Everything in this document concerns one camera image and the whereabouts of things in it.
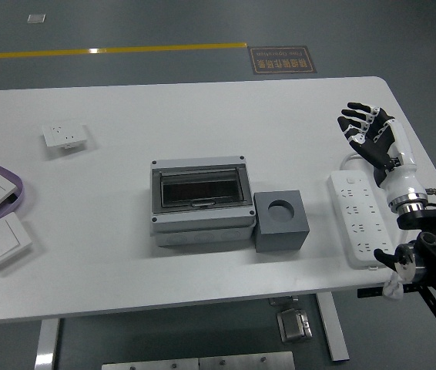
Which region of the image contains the grey enclosure box clear flap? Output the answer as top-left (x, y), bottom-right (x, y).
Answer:
top-left (149, 155), bottom-right (258, 248)

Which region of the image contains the white power strip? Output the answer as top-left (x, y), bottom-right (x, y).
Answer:
top-left (329, 170), bottom-right (395, 270)

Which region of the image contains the white cloth strip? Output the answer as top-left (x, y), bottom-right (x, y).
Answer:
top-left (382, 271), bottom-right (404, 300)

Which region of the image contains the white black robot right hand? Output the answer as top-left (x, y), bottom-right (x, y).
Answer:
top-left (337, 101), bottom-right (429, 207)

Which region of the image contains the white table leg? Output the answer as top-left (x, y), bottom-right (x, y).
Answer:
top-left (316, 292), bottom-right (350, 362)
top-left (34, 318), bottom-right (61, 370)

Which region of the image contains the black table controller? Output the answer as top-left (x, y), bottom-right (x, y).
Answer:
top-left (357, 287), bottom-right (387, 298)

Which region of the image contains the brown floor sign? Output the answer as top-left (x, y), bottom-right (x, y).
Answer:
top-left (247, 45), bottom-right (318, 76)

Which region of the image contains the white wall socket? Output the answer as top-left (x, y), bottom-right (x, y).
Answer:
top-left (41, 122), bottom-right (88, 150)

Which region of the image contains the grey cube with round hole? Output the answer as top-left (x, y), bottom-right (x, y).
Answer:
top-left (253, 189), bottom-right (311, 254)

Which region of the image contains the metal table bracket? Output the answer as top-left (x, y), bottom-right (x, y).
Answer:
top-left (268, 294), bottom-right (300, 306)

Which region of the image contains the metal floor box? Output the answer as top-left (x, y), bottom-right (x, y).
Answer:
top-left (276, 308), bottom-right (314, 343)

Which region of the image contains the steel base plate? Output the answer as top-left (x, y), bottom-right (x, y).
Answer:
top-left (101, 357), bottom-right (200, 370)
top-left (198, 351), bottom-right (297, 370)

